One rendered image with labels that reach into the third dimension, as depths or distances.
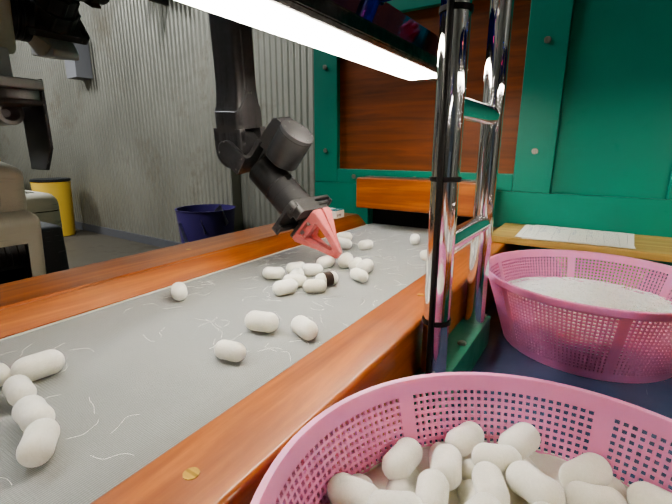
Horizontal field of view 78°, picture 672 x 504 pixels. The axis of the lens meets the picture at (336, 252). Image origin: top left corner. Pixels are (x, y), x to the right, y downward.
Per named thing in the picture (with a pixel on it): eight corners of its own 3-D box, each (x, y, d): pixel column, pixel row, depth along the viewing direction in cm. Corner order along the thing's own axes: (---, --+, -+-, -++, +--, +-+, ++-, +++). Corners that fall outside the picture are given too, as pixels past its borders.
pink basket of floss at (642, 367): (563, 414, 40) (577, 323, 38) (446, 310, 66) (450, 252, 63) (784, 387, 44) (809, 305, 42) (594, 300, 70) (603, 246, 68)
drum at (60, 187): (85, 233, 460) (77, 178, 445) (48, 239, 430) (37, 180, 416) (69, 230, 480) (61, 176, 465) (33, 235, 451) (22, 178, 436)
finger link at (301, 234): (366, 236, 67) (330, 195, 70) (343, 244, 62) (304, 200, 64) (343, 262, 71) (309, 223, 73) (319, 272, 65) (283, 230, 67)
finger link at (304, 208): (359, 238, 65) (321, 197, 68) (334, 247, 60) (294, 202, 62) (335, 265, 69) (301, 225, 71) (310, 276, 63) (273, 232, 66)
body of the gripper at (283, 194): (335, 201, 70) (308, 171, 72) (297, 209, 61) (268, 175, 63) (315, 227, 73) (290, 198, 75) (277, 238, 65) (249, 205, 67)
